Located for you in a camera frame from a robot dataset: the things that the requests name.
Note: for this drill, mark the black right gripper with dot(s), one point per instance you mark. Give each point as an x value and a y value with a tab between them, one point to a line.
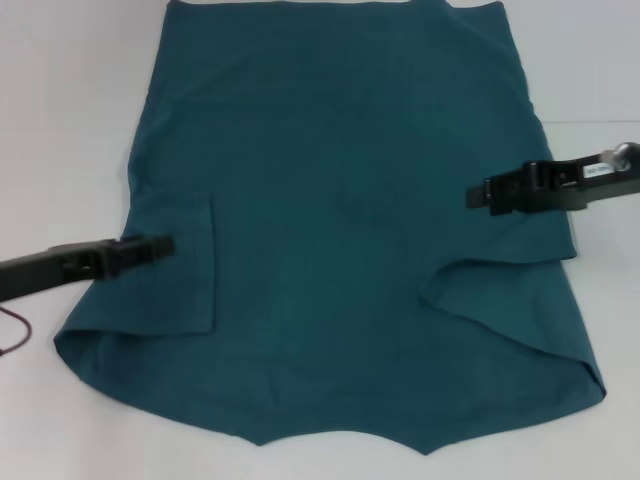
580	187

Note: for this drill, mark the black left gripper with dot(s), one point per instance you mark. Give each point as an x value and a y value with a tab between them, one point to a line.
50	267

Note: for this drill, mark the teal blue t-shirt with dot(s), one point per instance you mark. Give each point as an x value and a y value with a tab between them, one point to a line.
325	200

